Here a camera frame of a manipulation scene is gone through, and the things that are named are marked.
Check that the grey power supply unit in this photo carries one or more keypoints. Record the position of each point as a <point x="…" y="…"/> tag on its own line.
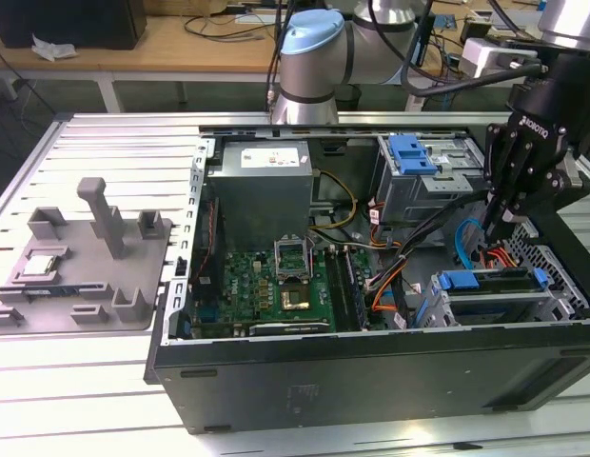
<point x="257" y="190"/>

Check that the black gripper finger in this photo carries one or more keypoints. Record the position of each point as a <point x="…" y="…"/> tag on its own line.
<point x="537" y="185"/>
<point x="499" y="162"/>

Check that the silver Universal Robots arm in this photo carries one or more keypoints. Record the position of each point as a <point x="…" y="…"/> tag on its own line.
<point x="314" y="71"/>

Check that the green motherboard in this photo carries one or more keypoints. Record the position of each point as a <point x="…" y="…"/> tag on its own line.
<point x="247" y="285"/>

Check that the silver CPU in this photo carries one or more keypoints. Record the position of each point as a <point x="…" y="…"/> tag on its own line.
<point x="40" y="265"/>

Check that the small black box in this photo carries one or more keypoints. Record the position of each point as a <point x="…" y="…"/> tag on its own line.
<point x="473" y="28"/>

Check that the white crumpled plastic bag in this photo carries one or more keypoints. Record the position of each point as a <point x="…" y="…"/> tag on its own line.
<point x="54" y="49"/>

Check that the black graphics card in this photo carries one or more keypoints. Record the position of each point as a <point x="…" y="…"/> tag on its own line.
<point x="290" y="327"/>

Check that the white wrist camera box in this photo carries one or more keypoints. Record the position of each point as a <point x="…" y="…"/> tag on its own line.
<point x="485" y="57"/>

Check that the wooden desk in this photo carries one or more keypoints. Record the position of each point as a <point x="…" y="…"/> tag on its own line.
<point x="157" y="47"/>

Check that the large black box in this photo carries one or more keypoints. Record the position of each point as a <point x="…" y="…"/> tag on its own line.
<point x="66" y="24"/>

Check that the blue plastic bay latch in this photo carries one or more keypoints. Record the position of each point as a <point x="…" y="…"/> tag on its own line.
<point x="411" y="157"/>

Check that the grey metal drive cage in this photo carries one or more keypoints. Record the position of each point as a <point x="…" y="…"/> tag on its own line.
<point x="418" y="200"/>

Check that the RAM stick with blue label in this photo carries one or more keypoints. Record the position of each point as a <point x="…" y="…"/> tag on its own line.
<point x="52" y="290"/>

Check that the white labelled box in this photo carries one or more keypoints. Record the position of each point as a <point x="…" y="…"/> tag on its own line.
<point x="414" y="102"/>

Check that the black open PC case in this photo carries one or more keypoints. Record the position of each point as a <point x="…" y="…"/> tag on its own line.
<point x="323" y="381"/>

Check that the metal disk bay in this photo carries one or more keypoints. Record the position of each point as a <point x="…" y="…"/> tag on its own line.
<point x="490" y="301"/>

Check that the grey parts rack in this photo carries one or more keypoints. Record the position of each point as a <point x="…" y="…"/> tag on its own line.
<point x="85" y="266"/>

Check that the RAM slot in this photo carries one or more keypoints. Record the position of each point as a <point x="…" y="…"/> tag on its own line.
<point x="333" y="285"/>

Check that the CPU socket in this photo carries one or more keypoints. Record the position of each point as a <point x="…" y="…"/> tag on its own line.
<point x="295" y="299"/>

